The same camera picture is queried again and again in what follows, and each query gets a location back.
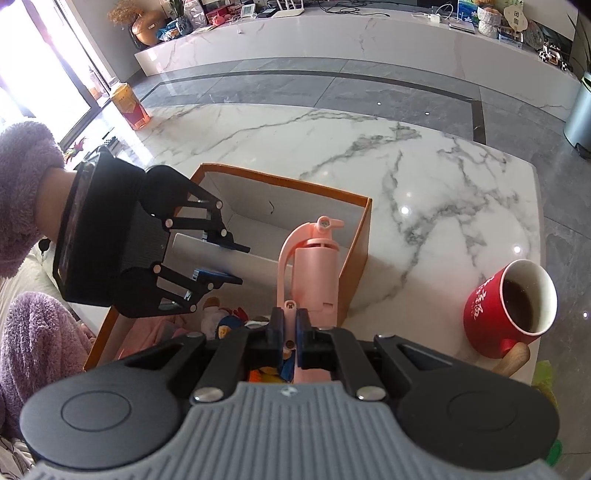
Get person's left forearm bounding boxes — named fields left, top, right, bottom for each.
left=0, top=121, right=79, bottom=280

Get red mug wooden handle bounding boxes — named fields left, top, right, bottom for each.
left=463, top=258, right=558, bottom=377

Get white woven pot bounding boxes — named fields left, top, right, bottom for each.
left=478, top=7, right=502, bottom=40

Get amber tea bottle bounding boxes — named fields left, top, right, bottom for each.
left=110, top=83, right=151, bottom=131

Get orange crochet fruit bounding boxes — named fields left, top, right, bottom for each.
left=249, top=367, right=283, bottom=384

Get green blue painting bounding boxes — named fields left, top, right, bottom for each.
left=457, top=0, right=481, bottom=24

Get pink fabric pouch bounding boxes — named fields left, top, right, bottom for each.
left=117, top=318, right=204, bottom=361

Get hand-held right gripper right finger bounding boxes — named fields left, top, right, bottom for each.
left=298, top=309, right=451, bottom=401

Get white router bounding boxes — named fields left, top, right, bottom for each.
left=270, top=0, right=305, bottom=18

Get person's purple fuzzy pants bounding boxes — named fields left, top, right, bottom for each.
left=0, top=295, right=93, bottom=439

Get brown bear plush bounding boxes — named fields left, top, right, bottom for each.
left=203, top=298, right=296, bottom=384

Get white marble tv cabinet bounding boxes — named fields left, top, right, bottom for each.
left=134, top=0, right=583, bottom=123

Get grey metal trash can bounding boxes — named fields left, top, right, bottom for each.
left=563, top=71, right=591, bottom=160

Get sliding glass door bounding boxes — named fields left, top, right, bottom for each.
left=0, top=0, right=112, bottom=139

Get green plastic bag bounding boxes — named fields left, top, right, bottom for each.
left=531, top=360, right=565, bottom=462

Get orange cardboard box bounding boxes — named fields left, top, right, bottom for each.
left=83, top=162, right=373, bottom=370

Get green leaf plant in pot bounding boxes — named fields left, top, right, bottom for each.
left=168, top=0, right=195, bottom=36

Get cow figurines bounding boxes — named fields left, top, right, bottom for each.
left=538, top=41, right=573, bottom=70

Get gold round vase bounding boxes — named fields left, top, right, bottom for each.
left=131, top=11, right=167, bottom=47

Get dried flower bunch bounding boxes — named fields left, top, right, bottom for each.
left=107, top=0, right=141, bottom=24

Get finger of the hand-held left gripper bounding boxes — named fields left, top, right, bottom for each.
left=164, top=178, right=251, bottom=254
left=151, top=262, right=245, bottom=318

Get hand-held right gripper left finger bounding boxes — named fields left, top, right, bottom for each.
left=124, top=308, right=284, bottom=402

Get white round hand fan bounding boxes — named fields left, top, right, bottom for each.
left=501, top=0, right=528, bottom=34

